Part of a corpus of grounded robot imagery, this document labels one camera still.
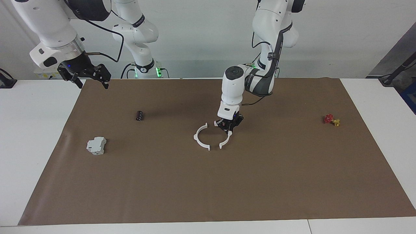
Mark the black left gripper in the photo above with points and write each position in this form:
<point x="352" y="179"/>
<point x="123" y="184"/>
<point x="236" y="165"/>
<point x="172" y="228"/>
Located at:
<point x="234" y="119"/>

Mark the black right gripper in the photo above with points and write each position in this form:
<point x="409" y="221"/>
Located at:
<point x="79" y="66"/>

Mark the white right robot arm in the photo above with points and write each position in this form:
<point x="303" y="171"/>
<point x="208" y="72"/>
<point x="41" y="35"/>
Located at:
<point x="48" y="22"/>

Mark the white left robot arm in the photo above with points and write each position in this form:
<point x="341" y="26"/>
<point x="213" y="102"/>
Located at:
<point x="232" y="87"/>

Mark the white power strip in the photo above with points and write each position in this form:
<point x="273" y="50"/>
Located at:
<point x="47" y="76"/>

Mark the brown table mat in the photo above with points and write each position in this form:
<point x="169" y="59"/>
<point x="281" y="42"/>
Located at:
<point x="208" y="182"/>

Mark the black cylindrical capacitor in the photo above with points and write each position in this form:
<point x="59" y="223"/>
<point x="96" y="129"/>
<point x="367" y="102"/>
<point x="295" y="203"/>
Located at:
<point x="140" y="116"/>

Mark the white circuit breaker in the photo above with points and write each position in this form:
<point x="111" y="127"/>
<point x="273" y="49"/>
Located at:
<point x="96" y="146"/>

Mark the black tripod stand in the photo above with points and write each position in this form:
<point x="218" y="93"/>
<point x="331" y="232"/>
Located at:
<point x="395" y="73"/>

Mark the blue box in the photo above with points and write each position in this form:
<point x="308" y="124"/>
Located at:
<point x="411" y="97"/>

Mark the dark grey partition panel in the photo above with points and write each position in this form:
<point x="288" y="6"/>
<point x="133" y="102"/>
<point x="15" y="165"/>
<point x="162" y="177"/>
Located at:
<point x="403" y="48"/>

